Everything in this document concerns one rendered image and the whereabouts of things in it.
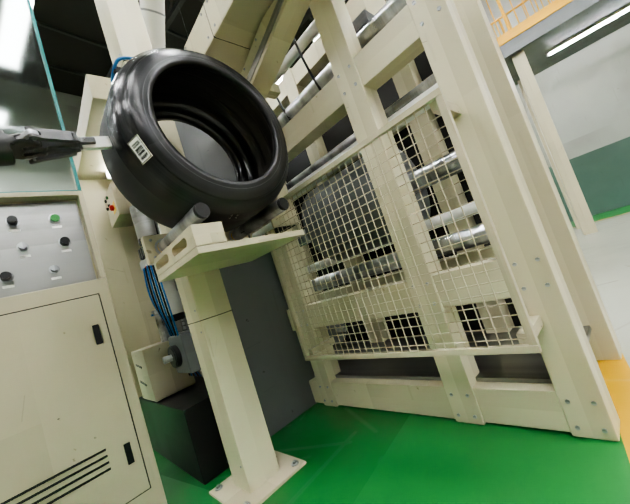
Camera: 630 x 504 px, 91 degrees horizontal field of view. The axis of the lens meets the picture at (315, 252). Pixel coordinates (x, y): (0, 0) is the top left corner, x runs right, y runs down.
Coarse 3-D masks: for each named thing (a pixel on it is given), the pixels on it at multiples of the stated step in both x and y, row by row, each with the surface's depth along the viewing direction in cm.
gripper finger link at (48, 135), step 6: (30, 126) 66; (42, 132) 68; (48, 132) 69; (54, 132) 70; (60, 132) 71; (66, 132) 72; (72, 132) 73; (30, 138) 66; (36, 138) 67; (42, 138) 68; (48, 138) 69; (54, 138) 70; (60, 138) 71; (66, 138) 72; (72, 138) 73
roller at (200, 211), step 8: (192, 208) 81; (200, 208) 81; (208, 208) 83; (184, 216) 86; (192, 216) 82; (200, 216) 81; (176, 224) 91; (184, 224) 86; (192, 224) 84; (176, 232) 91; (168, 240) 97; (160, 248) 103
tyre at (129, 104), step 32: (128, 64) 82; (160, 64) 85; (192, 64) 92; (224, 64) 101; (128, 96) 77; (160, 96) 109; (192, 96) 115; (224, 96) 115; (256, 96) 105; (128, 128) 77; (160, 128) 79; (224, 128) 125; (256, 128) 120; (128, 160) 79; (160, 160) 78; (256, 160) 127; (128, 192) 89; (160, 192) 82; (192, 192) 83; (224, 192) 87; (256, 192) 94; (224, 224) 98
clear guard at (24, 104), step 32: (0, 0) 127; (0, 32) 124; (32, 32) 131; (0, 64) 121; (32, 64) 128; (0, 96) 118; (32, 96) 125; (0, 128) 116; (64, 128) 129; (64, 160) 126; (0, 192) 110
